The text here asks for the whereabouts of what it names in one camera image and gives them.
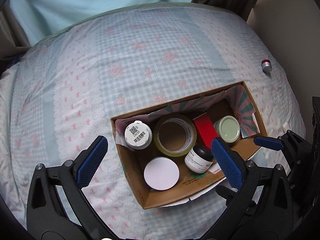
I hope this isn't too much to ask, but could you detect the small white earbuds case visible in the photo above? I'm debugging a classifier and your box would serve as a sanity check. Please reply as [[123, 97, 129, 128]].
[[282, 122, 290, 133]]

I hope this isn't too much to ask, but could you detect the small silver red jar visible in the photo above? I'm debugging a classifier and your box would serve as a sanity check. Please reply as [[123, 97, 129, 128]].
[[261, 59, 272, 73]]

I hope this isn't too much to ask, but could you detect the pale green lidded jar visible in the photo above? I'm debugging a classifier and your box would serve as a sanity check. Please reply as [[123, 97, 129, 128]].
[[214, 115, 240, 143]]

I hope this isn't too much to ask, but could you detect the white vitamin bottle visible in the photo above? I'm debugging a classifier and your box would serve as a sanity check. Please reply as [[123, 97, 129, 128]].
[[124, 120, 153, 150]]

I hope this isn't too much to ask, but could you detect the red rectangular box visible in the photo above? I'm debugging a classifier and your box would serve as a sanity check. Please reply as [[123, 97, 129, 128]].
[[193, 113, 219, 149]]

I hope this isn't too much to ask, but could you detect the yellow packing tape roll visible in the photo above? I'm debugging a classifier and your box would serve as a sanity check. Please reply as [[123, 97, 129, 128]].
[[153, 114, 197, 157]]

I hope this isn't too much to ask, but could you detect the white-lidded round green jar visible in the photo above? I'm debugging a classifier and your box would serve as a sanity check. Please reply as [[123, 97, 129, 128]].
[[144, 157, 180, 191]]

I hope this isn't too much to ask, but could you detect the brown cardboard box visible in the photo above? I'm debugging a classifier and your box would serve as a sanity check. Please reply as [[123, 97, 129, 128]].
[[111, 81, 266, 210]]

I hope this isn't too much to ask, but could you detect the light blue bed cover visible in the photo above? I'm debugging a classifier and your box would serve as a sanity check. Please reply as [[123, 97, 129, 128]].
[[1, 3, 306, 239]]

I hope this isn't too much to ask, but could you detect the black-lidded white cream jar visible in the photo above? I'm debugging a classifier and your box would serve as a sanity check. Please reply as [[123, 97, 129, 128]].
[[184, 145, 214, 174]]

